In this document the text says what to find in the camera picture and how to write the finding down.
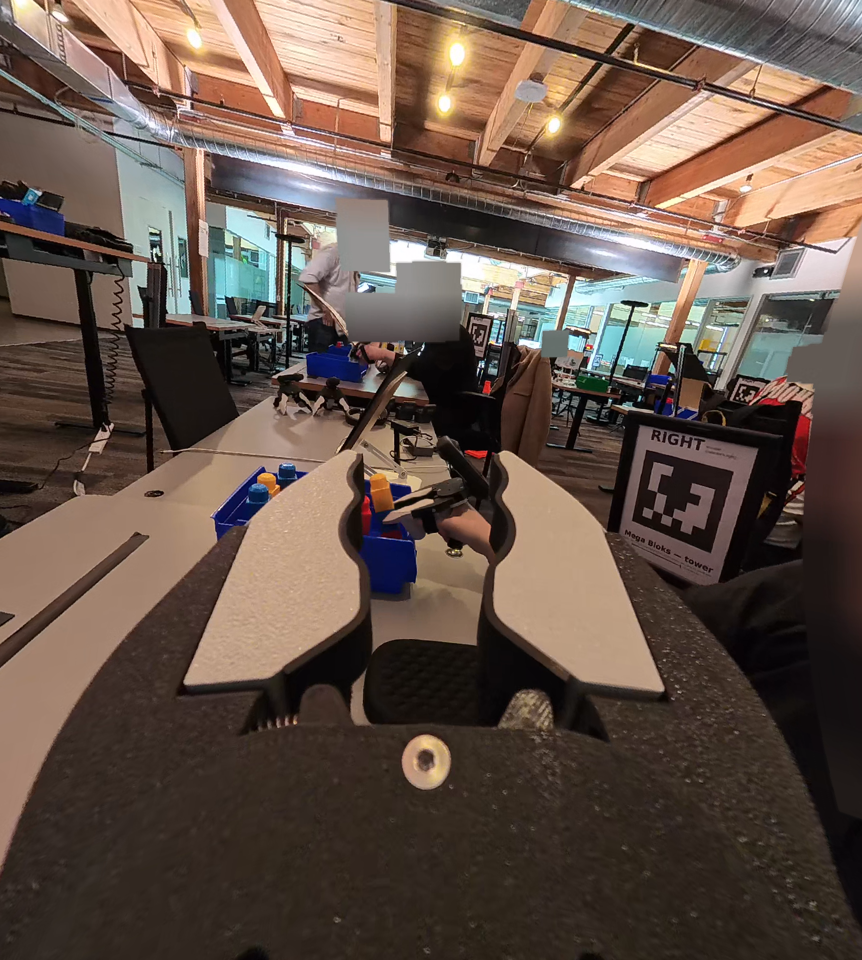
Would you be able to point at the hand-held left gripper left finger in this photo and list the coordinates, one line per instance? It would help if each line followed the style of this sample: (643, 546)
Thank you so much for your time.
(273, 585)

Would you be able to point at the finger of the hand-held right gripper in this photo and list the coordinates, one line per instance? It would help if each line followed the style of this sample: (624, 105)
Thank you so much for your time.
(431, 493)
(401, 515)

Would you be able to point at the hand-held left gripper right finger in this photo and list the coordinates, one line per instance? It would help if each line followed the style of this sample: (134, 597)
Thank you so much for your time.
(573, 600)

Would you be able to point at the blue plastic bin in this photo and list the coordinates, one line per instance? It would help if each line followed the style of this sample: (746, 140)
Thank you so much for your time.
(333, 366)
(389, 562)

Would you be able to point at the group of block towers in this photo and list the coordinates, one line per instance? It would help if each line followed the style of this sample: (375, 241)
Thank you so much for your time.
(258, 495)

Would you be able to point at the person's right hand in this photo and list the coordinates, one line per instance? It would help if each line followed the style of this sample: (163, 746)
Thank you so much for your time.
(472, 534)

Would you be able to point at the tan coat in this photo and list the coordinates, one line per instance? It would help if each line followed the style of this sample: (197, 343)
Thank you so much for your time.
(524, 405)

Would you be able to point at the small tag sign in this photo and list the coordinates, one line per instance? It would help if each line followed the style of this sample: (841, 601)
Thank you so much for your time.
(747, 390)
(479, 336)

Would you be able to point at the small black tripod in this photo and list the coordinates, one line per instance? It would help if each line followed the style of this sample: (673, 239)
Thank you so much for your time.
(332, 396)
(288, 394)

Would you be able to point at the framed tag sign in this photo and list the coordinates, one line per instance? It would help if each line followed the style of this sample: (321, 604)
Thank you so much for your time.
(685, 510)

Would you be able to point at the green bin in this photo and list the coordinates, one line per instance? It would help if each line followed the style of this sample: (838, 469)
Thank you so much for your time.
(592, 383)

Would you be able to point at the black quilted pad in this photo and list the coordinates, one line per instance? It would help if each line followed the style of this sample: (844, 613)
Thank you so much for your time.
(423, 675)

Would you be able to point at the black office chair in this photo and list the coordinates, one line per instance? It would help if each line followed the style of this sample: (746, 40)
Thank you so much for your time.
(180, 390)

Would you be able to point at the wooden top standing desk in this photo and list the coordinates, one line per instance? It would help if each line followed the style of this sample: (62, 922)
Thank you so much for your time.
(41, 238)

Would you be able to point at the blue storage crate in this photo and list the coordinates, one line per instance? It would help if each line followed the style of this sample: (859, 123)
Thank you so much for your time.
(11, 214)

